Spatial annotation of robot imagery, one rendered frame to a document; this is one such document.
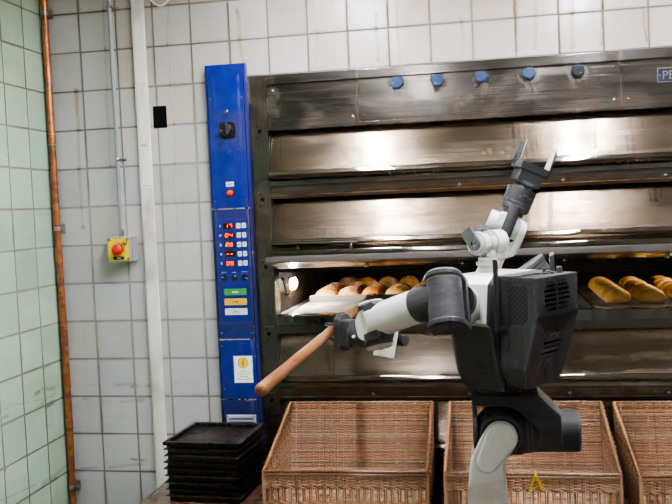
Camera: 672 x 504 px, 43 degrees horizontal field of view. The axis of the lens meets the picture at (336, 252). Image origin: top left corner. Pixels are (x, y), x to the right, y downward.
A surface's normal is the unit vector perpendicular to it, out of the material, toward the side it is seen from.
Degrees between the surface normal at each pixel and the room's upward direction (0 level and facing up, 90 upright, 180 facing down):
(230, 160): 90
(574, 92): 90
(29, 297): 90
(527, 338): 90
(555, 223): 70
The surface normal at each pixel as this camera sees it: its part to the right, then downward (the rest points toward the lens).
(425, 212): -0.18, -0.29
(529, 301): -0.71, 0.07
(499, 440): -0.18, 0.06
